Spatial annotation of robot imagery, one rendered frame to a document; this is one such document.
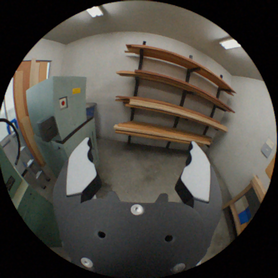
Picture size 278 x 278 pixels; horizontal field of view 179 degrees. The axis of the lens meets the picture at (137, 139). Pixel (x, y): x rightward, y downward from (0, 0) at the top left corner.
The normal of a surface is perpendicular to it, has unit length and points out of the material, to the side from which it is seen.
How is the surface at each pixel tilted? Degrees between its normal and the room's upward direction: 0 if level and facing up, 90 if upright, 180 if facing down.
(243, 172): 90
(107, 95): 90
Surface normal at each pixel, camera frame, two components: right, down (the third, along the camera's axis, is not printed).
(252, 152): -0.99, -0.14
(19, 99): 0.99, 0.11
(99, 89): -0.04, 0.53
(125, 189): 0.15, -0.84
